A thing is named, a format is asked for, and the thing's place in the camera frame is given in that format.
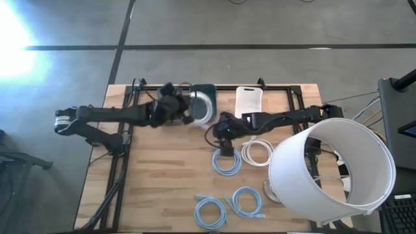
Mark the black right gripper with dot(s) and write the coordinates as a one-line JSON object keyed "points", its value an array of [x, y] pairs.
{"points": [[229, 126]]}

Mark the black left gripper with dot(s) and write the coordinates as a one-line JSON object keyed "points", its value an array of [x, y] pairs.
{"points": [[167, 105]]}

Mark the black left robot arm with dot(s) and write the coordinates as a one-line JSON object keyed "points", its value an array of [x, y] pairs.
{"points": [[113, 113]]}

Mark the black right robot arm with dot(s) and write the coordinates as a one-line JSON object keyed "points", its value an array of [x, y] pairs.
{"points": [[286, 117]]}

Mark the teal plastic bin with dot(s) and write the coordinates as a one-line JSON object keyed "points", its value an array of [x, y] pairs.
{"points": [[208, 89]]}

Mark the white plastic bin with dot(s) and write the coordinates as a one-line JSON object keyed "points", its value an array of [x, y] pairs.
{"points": [[248, 100]]}

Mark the round lamp base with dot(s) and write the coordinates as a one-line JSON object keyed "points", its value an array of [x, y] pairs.
{"points": [[268, 191]]}

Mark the white lamp shade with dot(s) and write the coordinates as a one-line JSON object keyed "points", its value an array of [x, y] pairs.
{"points": [[292, 182]]}

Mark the grey desk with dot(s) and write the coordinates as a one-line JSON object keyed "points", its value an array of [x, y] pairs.
{"points": [[390, 130]]}

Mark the black stand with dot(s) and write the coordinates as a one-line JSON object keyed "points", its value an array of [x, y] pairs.
{"points": [[16, 162]]}

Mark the black keyboard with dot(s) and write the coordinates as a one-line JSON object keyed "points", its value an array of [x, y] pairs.
{"points": [[399, 214]]}

